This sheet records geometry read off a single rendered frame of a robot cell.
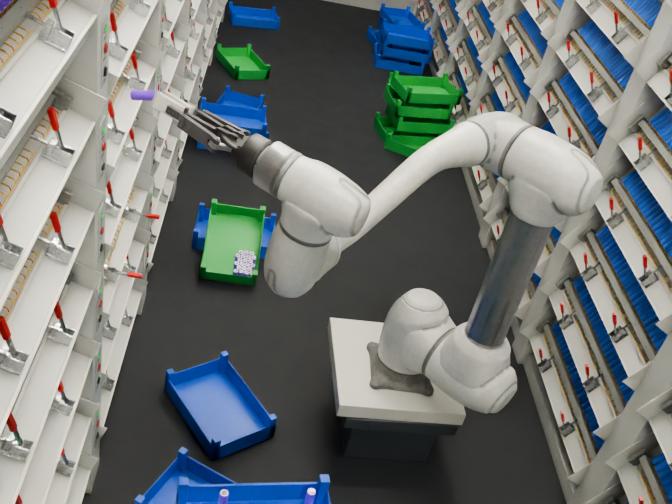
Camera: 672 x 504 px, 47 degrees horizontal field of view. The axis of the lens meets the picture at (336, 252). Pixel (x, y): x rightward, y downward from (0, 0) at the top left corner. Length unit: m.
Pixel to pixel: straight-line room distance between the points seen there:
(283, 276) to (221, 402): 0.99
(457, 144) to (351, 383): 0.81
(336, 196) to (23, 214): 0.50
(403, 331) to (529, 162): 0.62
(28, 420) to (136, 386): 1.01
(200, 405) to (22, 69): 1.43
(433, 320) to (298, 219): 0.77
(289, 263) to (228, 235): 1.49
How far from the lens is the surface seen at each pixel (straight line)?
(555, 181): 1.66
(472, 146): 1.66
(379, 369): 2.17
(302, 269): 1.41
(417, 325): 2.03
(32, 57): 1.16
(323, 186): 1.31
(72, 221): 1.49
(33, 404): 1.42
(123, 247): 2.09
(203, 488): 1.61
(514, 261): 1.79
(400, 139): 3.94
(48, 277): 1.37
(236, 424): 2.31
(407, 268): 3.05
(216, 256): 2.83
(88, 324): 1.72
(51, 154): 1.29
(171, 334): 2.55
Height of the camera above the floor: 1.73
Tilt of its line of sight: 35 degrees down
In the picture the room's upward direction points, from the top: 13 degrees clockwise
